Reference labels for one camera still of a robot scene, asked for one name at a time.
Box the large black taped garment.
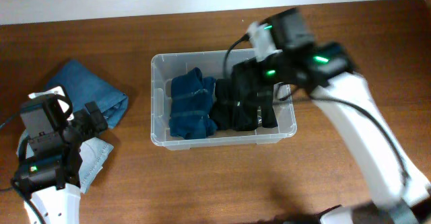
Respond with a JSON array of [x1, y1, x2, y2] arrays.
[[235, 82, 279, 133]]

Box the small black taped garment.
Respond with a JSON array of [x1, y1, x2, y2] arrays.
[[209, 79, 258, 131]]

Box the teal taped garment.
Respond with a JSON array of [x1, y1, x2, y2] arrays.
[[169, 67, 218, 140]]

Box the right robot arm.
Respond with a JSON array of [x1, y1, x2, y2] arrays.
[[224, 8, 430, 223]]

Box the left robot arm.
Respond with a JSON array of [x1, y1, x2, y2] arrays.
[[11, 94, 108, 224]]

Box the light blue folded jeans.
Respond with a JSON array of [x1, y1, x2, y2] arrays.
[[79, 137, 114, 194]]

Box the dark blue folded jeans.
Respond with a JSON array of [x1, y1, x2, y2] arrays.
[[44, 60, 129, 128]]

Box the clear plastic storage bin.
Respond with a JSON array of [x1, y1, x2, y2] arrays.
[[150, 50, 297, 151]]

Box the right black cable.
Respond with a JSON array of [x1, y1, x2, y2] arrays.
[[222, 34, 410, 184]]

